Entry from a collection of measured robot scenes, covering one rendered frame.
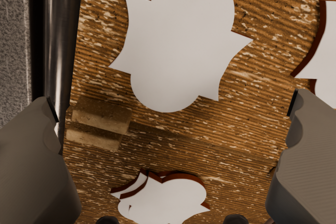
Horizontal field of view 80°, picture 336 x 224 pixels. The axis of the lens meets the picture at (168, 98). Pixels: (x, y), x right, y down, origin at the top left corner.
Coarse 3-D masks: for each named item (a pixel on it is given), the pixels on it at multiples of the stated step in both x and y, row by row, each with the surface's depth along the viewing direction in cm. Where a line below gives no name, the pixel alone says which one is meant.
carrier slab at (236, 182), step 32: (64, 128) 25; (128, 128) 25; (64, 160) 28; (96, 160) 28; (128, 160) 28; (160, 160) 28; (192, 160) 27; (224, 160) 27; (256, 160) 27; (96, 192) 31; (224, 192) 31; (256, 192) 31
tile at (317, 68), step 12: (324, 0) 16; (324, 12) 17; (324, 24) 17; (324, 36) 18; (312, 48) 19; (324, 48) 18; (312, 60) 19; (324, 60) 19; (300, 72) 19; (312, 72) 19; (324, 72) 19; (312, 84) 21; (324, 84) 20; (324, 96) 21
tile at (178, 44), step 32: (128, 0) 16; (160, 0) 16; (192, 0) 16; (224, 0) 16; (128, 32) 18; (160, 32) 18; (192, 32) 18; (224, 32) 18; (128, 64) 19; (160, 64) 19; (192, 64) 19; (224, 64) 19; (160, 96) 21; (192, 96) 21
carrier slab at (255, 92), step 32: (96, 0) 17; (256, 0) 17; (288, 0) 17; (96, 32) 19; (256, 32) 18; (288, 32) 18; (96, 64) 20; (256, 64) 20; (288, 64) 20; (96, 96) 22; (128, 96) 22; (224, 96) 22; (256, 96) 22; (288, 96) 22; (160, 128) 25; (192, 128) 24; (224, 128) 24; (256, 128) 24; (288, 128) 24
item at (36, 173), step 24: (48, 96) 10; (24, 120) 9; (48, 120) 9; (0, 144) 7; (24, 144) 7; (48, 144) 8; (0, 168) 6; (24, 168) 6; (48, 168) 6; (0, 192) 6; (24, 192) 6; (48, 192) 6; (72, 192) 6; (0, 216) 5; (24, 216) 5; (48, 216) 5; (72, 216) 6
